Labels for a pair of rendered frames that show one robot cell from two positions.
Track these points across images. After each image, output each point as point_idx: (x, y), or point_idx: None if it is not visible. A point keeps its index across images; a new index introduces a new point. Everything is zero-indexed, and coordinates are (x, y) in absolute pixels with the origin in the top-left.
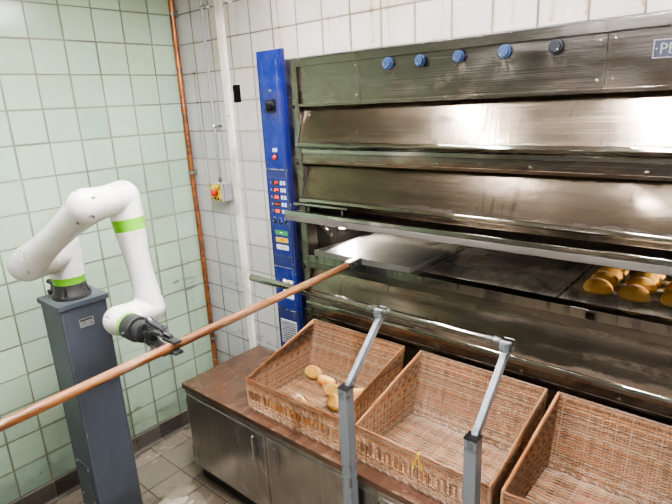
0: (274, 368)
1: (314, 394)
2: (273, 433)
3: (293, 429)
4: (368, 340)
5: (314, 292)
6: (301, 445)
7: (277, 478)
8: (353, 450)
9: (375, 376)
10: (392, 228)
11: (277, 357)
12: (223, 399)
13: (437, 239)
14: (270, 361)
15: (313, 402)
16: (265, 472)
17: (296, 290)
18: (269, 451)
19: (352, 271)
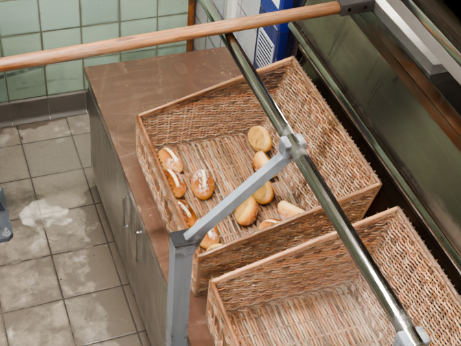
0: (193, 113)
1: (237, 177)
2: (138, 213)
3: (164, 223)
4: (249, 184)
5: (232, 48)
6: (156, 255)
7: (139, 266)
8: (182, 318)
9: (297, 215)
10: None
11: (202, 99)
12: (114, 123)
13: (446, 64)
14: (186, 101)
15: (225, 191)
16: (132, 248)
17: (200, 34)
18: (136, 229)
19: (358, 14)
